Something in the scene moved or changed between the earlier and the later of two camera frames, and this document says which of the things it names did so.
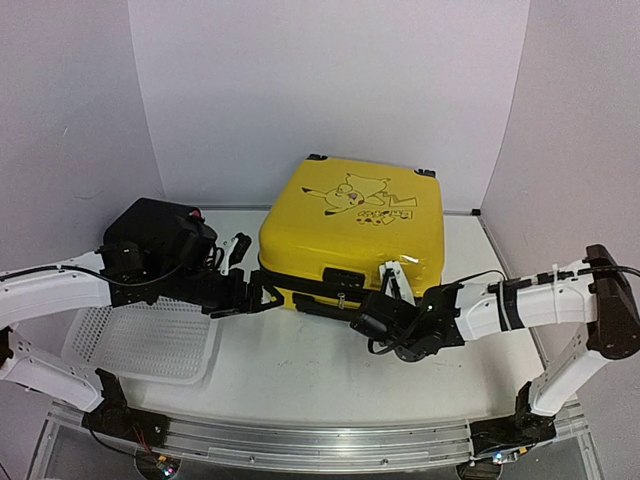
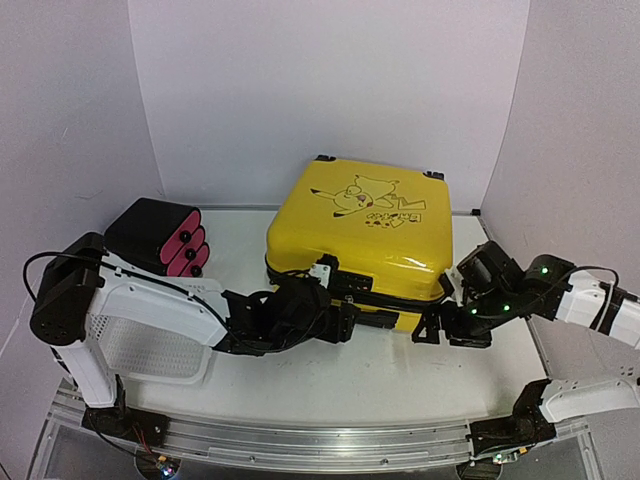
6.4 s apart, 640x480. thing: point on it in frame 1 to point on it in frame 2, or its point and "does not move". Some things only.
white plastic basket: (153, 341) does not move
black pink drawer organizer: (149, 235) does not move
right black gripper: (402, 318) to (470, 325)
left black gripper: (235, 304) to (342, 324)
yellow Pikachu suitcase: (329, 224) does not move
